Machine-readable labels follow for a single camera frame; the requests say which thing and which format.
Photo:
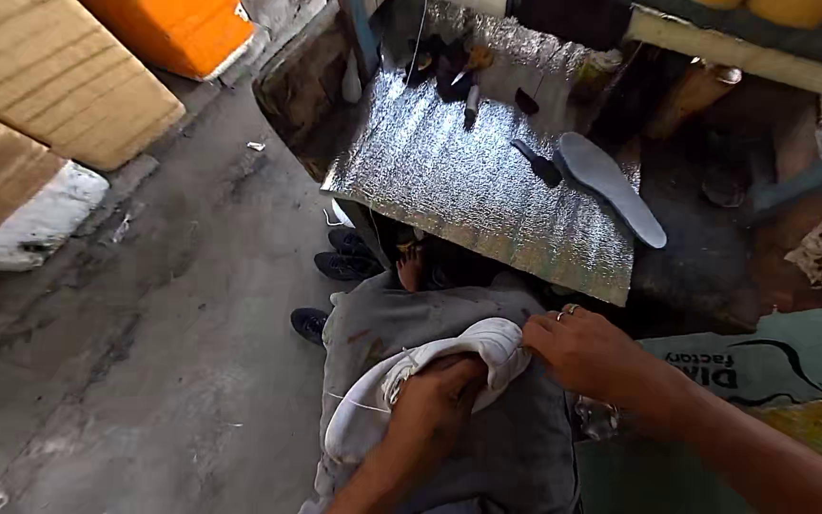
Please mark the person's left hand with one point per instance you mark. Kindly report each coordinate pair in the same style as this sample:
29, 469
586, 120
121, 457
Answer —
429, 407

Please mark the person's right hand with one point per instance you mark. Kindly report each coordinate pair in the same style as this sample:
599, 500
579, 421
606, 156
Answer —
593, 353

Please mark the person's right fingers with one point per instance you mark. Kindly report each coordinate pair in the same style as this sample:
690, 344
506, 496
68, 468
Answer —
546, 332

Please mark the person's left fingers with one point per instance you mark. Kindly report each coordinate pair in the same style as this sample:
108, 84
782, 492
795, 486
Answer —
465, 372

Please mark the white shoe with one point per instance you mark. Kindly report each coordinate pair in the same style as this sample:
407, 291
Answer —
357, 425

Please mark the person's left forearm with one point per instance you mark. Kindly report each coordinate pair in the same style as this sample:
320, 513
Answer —
374, 482

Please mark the person's right forearm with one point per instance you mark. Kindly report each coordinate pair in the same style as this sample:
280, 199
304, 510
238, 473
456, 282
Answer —
739, 435

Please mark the person's legs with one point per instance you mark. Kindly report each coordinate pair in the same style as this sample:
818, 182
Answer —
518, 450

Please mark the clear plastic bag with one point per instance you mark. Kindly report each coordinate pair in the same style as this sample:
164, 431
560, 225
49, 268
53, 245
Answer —
599, 420

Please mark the black shoe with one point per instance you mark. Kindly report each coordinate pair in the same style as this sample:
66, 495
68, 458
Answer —
309, 325
347, 240
347, 267

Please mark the grey shoe insole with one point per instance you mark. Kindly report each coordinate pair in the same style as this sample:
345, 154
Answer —
607, 183

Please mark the black flat brush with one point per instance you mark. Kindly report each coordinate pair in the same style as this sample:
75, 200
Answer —
543, 170

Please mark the wooden workbench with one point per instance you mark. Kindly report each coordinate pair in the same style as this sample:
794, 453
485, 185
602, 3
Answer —
693, 257

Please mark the dark green board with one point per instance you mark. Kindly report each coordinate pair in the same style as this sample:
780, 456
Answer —
650, 478

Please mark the silver foil mat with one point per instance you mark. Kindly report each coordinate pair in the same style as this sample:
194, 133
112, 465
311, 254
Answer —
447, 171

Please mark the dark red leather scrap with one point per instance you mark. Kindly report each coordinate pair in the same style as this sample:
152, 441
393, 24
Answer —
526, 101

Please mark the beige porous foam piece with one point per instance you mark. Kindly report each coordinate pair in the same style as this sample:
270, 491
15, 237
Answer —
814, 253

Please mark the pile of dark scraps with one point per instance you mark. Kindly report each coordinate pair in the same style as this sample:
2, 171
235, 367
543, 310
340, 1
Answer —
450, 68

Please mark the blue metal bar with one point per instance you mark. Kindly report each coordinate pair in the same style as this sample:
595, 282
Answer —
810, 183

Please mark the white plastic bottle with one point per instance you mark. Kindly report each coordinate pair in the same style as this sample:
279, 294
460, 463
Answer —
352, 82

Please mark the white thread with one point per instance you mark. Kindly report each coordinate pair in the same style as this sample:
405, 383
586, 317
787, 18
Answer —
419, 43

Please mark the wooden beam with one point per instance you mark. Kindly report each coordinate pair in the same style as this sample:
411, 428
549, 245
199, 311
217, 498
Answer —
711, 43

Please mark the yellow container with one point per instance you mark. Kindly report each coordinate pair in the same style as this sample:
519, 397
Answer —
796, 10

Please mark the orange crate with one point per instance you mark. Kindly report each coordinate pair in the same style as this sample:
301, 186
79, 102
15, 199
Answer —
182, 32

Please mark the white block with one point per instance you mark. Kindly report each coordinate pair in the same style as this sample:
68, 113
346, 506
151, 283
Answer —
47, 214

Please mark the large cardboard box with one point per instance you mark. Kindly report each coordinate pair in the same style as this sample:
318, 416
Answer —
75, 71

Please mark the blue metal post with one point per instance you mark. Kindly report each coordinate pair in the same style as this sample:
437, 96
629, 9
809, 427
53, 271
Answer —
363, 36

